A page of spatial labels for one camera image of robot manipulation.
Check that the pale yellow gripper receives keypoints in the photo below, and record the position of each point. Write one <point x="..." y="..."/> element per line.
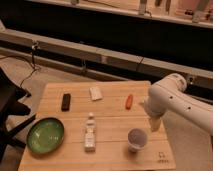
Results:
<point x="155" y="123"/>

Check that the black chair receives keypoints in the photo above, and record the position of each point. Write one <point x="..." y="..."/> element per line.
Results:
<point x="10" y="94"/>

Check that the white rectangular block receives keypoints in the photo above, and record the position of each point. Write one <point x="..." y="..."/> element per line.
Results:
<point x="95" y="93"/>

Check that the black rectangular block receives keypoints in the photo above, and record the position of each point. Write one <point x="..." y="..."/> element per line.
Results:
<point x="66" y="102"/>

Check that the green bowl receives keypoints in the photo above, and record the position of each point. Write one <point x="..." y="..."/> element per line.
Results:
<point x="45" y="136"/>

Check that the clear plastic bottle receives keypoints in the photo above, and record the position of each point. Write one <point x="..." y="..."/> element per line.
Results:
<point x="90" y="134"/>

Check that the orange carrot toy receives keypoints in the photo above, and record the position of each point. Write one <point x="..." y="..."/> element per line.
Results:
<point x="129" y="102"/>

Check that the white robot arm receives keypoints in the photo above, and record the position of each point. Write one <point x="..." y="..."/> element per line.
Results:
<point x="168" y="94"/>

